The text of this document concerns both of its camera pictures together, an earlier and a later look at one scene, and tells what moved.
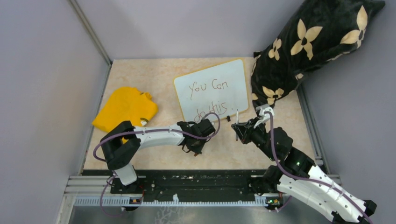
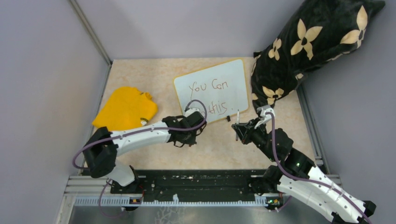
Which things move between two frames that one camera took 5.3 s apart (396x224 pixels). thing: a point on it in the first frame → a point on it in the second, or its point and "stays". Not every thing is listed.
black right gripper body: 255,135 stays
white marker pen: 237,122 stays
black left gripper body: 197,147 → 191,139
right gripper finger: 240,131 stays
